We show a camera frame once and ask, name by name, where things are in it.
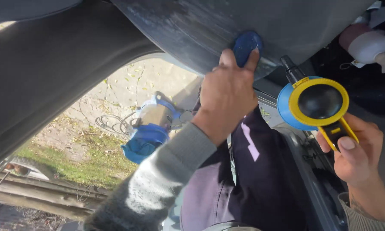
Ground person's right hand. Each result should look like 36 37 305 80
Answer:
316 112 384 189

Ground person's left hand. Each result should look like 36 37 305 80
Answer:
191 48 260 147

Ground blue sanding block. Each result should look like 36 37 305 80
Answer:
232 31 264 68

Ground yellow black pneumatic sander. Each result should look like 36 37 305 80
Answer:
277 55 360 152

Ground grey car body panel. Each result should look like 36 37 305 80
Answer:
111 0 377 81

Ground blue silver vacuum machine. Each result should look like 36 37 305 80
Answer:
121 91 184 165

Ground person's dark trousers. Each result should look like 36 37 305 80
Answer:
180 106 312 231

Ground pile of wooden planks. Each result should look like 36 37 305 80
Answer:
0 164 110 222

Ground coiled grey cable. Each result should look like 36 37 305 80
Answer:
95 111 138 137

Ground dark car window frame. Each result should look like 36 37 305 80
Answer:
0 0 162 172

